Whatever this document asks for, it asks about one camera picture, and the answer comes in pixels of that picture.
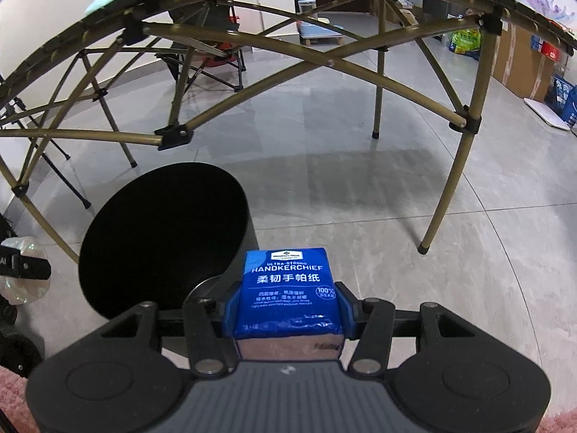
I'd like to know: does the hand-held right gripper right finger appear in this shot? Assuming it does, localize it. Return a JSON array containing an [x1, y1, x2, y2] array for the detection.
[[334, 282, 474, 377]]

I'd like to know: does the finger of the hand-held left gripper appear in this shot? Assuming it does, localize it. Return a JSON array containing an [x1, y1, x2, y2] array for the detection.
[[0, 253, 51, 280]]

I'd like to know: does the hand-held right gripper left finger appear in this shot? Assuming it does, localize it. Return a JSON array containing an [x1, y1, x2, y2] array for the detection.
[[101, 277, 244, 377]]

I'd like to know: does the iridescent plastic wrapper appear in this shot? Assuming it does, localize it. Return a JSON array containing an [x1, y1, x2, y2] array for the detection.
[[0, 236, 43, 310]]

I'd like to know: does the blue tissue packet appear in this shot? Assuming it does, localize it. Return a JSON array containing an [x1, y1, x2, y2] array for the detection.
[[232, 247, 345, 362]]

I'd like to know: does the black trash bin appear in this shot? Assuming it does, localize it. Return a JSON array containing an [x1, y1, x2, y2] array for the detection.
[[79, 162, 259, 321]]

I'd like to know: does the black tripod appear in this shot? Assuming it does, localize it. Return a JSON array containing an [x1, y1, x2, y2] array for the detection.
[[0, 72, 95, 210]]

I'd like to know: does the black chair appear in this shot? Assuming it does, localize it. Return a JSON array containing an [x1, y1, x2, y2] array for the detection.
[[153, 2, 246, 93]]

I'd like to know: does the white bathroom scale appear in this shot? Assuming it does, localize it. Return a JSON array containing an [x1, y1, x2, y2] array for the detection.
[[523, 97, 573, 131]]

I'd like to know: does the green bag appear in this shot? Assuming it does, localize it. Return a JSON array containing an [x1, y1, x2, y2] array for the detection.
[[451, 29, 481, 57]]

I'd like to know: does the blue pet food bag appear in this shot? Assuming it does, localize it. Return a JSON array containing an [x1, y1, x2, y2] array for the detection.
[[559, 97, 577, 129], [545, 74, 577, 113]]

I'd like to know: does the large cardboard box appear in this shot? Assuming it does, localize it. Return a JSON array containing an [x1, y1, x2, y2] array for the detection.
[[489, 18, 569, 102]]

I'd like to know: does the dark brown door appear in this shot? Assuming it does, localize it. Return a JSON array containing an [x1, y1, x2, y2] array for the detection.
[[293, 0, 371, 16]]

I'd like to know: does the purple paper decoration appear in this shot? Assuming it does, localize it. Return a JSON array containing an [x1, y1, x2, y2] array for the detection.
[[509, 0, 577, 28]]

